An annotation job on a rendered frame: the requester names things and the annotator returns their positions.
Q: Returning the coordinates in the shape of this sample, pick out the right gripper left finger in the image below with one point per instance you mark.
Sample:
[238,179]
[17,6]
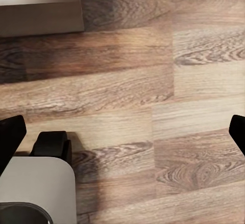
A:
[12,133]

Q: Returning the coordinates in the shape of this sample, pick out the bed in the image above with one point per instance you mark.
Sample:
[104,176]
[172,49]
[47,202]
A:
[38,17]

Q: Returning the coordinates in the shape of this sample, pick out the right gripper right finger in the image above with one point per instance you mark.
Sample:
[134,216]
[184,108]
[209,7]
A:
[237,131]

